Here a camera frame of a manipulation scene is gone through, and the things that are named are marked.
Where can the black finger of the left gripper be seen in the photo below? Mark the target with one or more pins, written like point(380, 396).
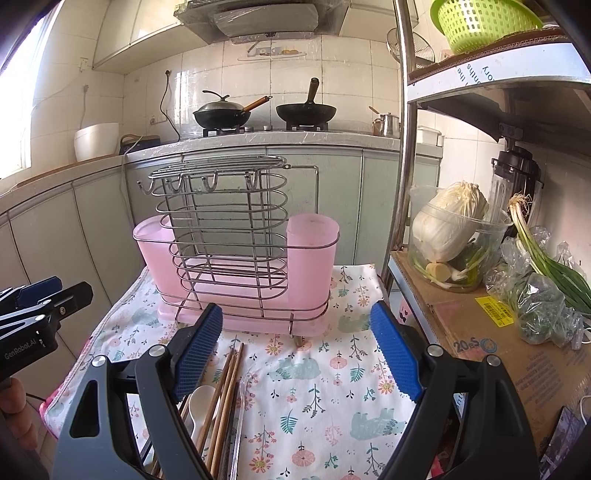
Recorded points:
point(64, 303)

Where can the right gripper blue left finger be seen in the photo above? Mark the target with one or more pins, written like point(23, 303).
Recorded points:
point(191, 348)

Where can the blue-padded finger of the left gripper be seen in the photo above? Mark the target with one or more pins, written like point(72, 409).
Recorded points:
point(29, 295)

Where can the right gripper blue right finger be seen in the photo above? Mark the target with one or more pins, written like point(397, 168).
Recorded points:
point(401, 348)

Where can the white plastic spoon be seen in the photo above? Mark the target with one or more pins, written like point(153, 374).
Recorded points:
point(198, 403)

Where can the wooden chopstick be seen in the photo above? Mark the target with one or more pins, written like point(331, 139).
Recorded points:
point(201, 438)
point(224, 392)
point(228, 405)

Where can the dark black chopstick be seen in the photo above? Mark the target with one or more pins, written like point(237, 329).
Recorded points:
point(222, 473)

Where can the person's left hand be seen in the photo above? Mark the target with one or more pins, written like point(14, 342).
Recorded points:
point(18, 418)

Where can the cardboard box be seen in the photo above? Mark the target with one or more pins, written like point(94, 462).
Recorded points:
point(546, 377)

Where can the pink plastic drip tray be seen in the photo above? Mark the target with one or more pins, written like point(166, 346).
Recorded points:
point(254, 296)

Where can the floral bear print cloth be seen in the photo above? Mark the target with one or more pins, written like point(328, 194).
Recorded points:
point(320, 408)

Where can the left pink plastic cup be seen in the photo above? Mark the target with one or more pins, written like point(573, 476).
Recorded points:
point(155, 240)

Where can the pink plastic cup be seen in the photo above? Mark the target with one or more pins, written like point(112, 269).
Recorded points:
point(311, 243)
point(155, 240)

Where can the clear plastic container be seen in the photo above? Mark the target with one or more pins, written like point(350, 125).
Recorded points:
point(465, 272)

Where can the napa cabbage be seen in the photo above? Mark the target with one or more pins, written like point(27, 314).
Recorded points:
point(443, 227)

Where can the right pink plastic cup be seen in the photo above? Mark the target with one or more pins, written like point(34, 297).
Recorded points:
point(311, 243)

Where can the bag of green vegetables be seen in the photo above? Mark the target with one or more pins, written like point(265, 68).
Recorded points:
point(536, 304)

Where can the green onions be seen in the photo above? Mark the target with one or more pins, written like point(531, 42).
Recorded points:
point(571, 283)

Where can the black blender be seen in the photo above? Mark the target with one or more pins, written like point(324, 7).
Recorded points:
point(514, 172)

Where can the steel kettle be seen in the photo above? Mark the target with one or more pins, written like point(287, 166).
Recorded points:
point(385, 124)

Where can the gas stove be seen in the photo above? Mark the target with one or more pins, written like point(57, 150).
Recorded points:
point(286, 127)

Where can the black wok with lid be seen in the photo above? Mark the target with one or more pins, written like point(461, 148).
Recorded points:
point(223, 114)

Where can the black frying pan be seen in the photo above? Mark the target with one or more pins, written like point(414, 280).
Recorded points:
point(309, 113)

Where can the steel shelf pole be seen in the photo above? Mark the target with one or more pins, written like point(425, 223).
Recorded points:
point(408, 137)

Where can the range hood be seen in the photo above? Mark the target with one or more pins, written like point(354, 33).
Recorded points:
point(251, 21)

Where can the green plastic colander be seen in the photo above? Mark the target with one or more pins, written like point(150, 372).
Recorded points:
point(469, 25)

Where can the metal shelf board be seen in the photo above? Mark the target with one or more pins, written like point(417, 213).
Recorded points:
point(541, 55)

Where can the metal wire utensil rack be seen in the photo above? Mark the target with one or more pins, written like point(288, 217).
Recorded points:
point(232, 206)

